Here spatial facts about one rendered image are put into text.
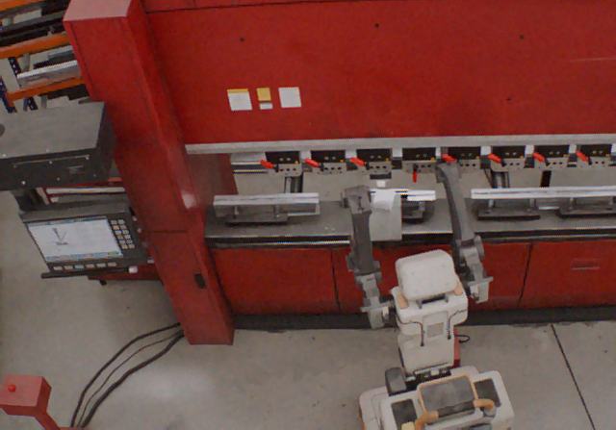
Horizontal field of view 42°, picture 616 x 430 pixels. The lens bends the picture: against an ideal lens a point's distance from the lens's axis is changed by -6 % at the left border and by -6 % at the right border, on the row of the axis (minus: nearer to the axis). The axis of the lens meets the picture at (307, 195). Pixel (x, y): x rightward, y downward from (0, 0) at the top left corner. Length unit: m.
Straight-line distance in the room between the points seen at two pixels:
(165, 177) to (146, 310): 1.52
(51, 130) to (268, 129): 0.96
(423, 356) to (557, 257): 0.95
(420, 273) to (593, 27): 1.17
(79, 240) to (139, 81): 0.72
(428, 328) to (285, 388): 1.38
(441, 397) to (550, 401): 1.17
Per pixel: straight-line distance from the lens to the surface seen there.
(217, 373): 4.64
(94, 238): 3.44
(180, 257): 4.04
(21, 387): 3.97
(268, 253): 4.11
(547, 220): 4.04
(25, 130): 3.25
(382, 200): 3.90
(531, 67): 3.39
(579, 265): 4.28
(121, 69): 3.19
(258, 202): 4.01
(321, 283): 4.29
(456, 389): 3.48
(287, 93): 3.45
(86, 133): 3.13
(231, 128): 3.62
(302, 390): 4.52
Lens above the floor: 4.00
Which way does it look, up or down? 49 degrees down
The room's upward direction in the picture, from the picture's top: 9 degrees counter-clockwise
